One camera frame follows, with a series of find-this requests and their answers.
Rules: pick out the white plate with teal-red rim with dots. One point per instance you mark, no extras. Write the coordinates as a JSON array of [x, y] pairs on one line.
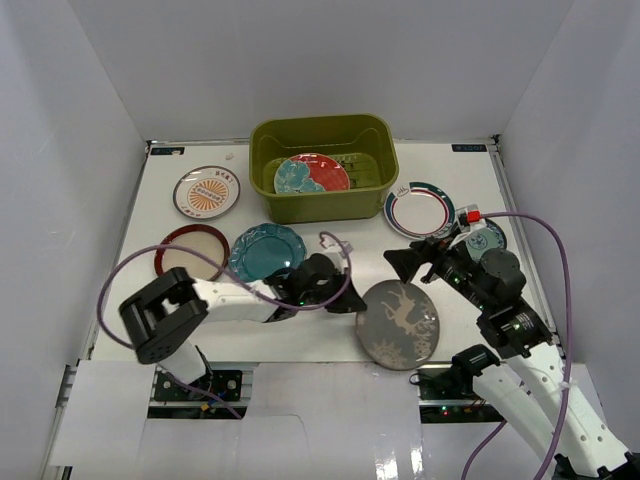
[[418, 209]]

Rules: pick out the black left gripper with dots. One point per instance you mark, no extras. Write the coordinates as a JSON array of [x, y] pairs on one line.
[[339, 292]]

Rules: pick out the white plate with orange sunburst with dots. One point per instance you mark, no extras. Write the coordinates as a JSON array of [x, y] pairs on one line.
[[206, 192]]

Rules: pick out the small teal patterned plate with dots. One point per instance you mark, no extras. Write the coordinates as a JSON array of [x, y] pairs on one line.
[[489, 237]]

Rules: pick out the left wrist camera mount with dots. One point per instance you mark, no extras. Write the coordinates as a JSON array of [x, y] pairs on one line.
[[337, 251]]

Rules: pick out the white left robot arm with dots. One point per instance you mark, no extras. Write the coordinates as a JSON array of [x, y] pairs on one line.
[[161, 317]]

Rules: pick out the teal scalloped plate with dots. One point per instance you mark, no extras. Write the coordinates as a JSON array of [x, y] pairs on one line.
[[263, 249]]

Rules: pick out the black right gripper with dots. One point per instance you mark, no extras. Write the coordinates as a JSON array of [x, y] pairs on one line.
[[407, 261]]

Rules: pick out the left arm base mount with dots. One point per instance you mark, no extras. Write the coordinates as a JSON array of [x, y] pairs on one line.
[[226, 384]]

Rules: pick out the red plate with teal flower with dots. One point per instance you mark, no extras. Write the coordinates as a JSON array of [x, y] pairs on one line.
[[310, 173]]

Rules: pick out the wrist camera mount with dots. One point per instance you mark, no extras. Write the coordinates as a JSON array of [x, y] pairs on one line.
[[468, 221], [337, 251]]

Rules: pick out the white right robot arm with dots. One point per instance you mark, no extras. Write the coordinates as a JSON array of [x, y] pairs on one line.
[[519, 369]]

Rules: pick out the grey plate with deer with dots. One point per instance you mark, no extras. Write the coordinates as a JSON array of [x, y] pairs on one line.
[[400, 329]]

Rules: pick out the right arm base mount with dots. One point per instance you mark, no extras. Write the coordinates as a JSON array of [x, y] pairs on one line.
[[444, 399]]

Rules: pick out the olive green plastic bin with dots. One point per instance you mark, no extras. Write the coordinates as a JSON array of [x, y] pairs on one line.
[[361, 143]]

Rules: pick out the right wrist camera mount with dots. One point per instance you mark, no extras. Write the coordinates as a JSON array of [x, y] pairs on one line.
[[468, 221]]

